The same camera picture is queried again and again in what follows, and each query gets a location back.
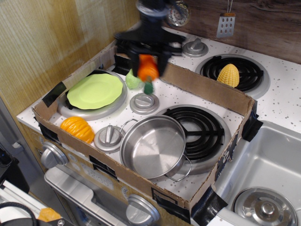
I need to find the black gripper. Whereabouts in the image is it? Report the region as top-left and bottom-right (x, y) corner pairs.
(128, 16), (185, 77)

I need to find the orange toy carrot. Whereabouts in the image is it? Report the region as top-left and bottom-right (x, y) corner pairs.
(137, 54), (159, 95)

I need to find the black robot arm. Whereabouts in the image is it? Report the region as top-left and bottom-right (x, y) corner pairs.
(114, 0), (185, 77)

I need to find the light green plate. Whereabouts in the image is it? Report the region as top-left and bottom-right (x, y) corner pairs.
(67, 73), (123, 110)

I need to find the back left stove burner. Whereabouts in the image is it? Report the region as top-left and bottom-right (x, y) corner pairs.
(112, 30), (174, 60)

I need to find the green toy broccoli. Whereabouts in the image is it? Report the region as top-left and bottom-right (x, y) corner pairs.
(125, 69), (144, 89)

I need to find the silver centre stove knob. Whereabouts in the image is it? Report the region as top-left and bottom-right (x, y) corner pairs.
(130, 93), (160, 115)

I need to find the silver stove knob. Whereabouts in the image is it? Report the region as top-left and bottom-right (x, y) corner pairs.
(94, 125), (125, 153)
(182, 38), (209, 57)
(130, 93), (160, 115)

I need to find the silver back stove knob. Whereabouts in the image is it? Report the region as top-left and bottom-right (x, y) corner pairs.
(182, 38), (209, 57)

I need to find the hanging silver strainer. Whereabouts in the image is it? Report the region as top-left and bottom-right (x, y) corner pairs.
(166, 0), (191, 27)

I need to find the yellow toy corn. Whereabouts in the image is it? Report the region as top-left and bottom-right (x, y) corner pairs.
(217, 64), (240, 88)

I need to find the hanging silver spatula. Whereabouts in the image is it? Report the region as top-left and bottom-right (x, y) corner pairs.
(216, 0), (236, 39)

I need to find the stainless steel pot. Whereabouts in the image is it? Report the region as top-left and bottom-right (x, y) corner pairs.
(119, 115), (191, 182)

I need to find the silver front stove knob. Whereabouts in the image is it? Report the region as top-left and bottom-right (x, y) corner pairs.
(94, 125), (125, 153)

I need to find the front right stove burner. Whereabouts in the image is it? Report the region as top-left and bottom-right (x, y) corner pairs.
(158, 105), (231, 175)

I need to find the orange toy pumpkin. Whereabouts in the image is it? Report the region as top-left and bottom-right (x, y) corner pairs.
(60, 116), (95, 144)

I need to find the back right stove burner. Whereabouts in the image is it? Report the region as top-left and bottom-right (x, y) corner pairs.
(195, 54), (270, 99)

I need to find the silver oven knob left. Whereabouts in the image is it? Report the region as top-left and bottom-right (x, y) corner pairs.
(41, 141), (69, 169)

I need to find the silver oven knob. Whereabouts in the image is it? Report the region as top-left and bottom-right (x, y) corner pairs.
(126, 194), (160, 226)
(41, 141), (69, 169)

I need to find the cardboard fence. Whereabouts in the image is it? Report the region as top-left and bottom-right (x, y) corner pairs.
(33, 47), (257, 226)

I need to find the silver oven knob right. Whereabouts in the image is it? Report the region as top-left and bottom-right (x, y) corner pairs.
(126, 194), (160, 226)

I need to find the silver sink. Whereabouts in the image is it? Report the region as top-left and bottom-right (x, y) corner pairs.
(190, 120), (301, 226)

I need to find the silver pot lid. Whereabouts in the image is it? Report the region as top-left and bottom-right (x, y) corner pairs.
(232, 187), (299, 226)

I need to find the orange object bottom left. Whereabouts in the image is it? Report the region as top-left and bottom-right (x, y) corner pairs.
(38, 207), (62, 222)

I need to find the oven door handle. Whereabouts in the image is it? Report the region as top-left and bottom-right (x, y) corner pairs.
(44, 167), (129, 226)

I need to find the black cable bottom left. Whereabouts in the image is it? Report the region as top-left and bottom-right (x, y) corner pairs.
(0, 201), (38, 226)

